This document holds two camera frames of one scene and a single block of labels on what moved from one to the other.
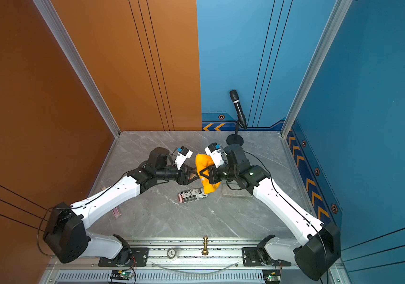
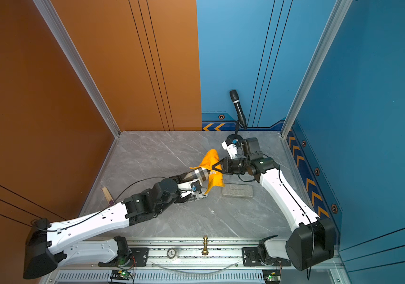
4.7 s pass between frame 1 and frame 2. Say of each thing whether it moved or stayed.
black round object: stayed
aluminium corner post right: stayed
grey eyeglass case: stayed
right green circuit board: stayed
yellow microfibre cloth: moved
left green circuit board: stayed
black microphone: stayed
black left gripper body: moved
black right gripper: moved
